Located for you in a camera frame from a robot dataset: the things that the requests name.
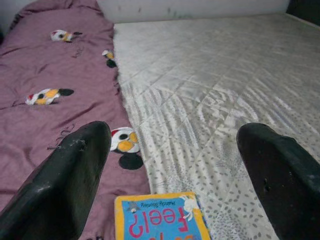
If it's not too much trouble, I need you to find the white quilted mattress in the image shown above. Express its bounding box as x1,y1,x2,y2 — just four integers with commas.
113,12,320,240

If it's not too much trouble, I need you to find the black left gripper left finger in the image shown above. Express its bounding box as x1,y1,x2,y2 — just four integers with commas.
0,121,113,240

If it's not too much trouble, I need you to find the purple cartoon print blanket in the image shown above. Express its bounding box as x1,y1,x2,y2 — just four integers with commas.
0,0,151,240

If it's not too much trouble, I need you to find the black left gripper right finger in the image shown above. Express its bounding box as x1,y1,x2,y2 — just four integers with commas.
236,121,320,240

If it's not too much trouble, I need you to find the blue yellow children's book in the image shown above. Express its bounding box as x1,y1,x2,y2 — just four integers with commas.
114,191,212,240

